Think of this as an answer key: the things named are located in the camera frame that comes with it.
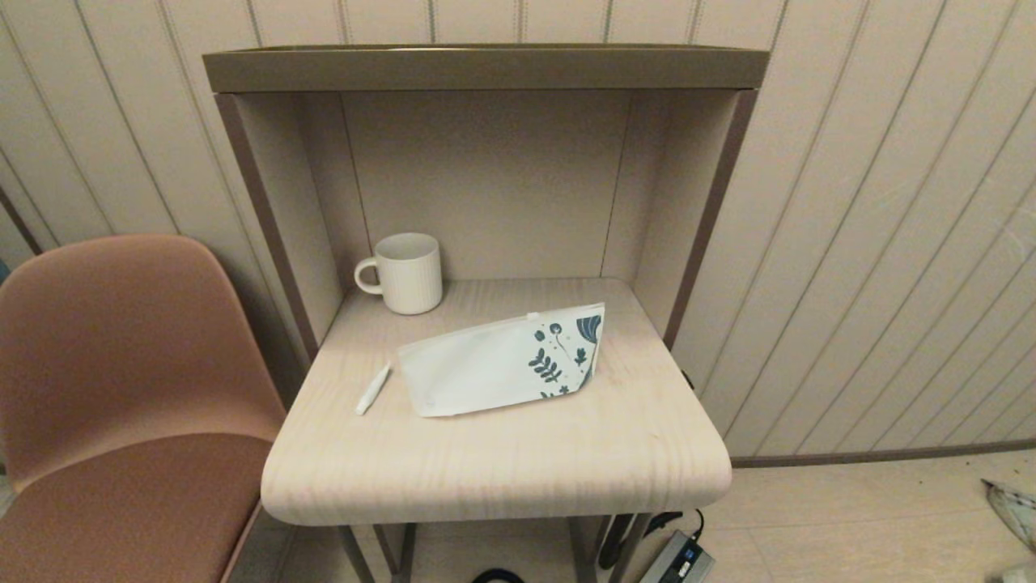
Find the grey power adapter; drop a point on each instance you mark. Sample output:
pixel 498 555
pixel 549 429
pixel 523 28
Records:
pixel 676 563

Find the beige wooden desk hutch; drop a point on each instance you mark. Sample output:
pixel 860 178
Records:
pixel 486 162

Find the white floral zipper pouch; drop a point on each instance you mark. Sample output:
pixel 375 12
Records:
pixel 486 364

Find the small white toothpaste tube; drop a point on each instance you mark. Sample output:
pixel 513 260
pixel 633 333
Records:
pixel 372 390

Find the white crumpled floor object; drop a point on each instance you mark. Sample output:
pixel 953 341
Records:
pixel 1016 510

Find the white ribbed ceramic mug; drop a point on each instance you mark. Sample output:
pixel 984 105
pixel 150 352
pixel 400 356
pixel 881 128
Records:
pixel 411 275

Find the brown wall baseboard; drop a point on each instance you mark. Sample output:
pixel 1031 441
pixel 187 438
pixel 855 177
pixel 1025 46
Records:
pixel 890 452

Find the pink plastic chair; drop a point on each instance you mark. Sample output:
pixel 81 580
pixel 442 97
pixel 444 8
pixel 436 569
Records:
pixel 121 405

